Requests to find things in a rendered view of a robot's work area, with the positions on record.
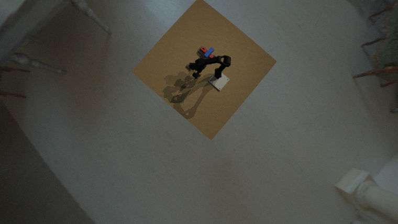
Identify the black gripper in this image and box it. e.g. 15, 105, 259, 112
192, 65, 206, 78

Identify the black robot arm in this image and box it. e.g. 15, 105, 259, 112
189, 55, 231, 79

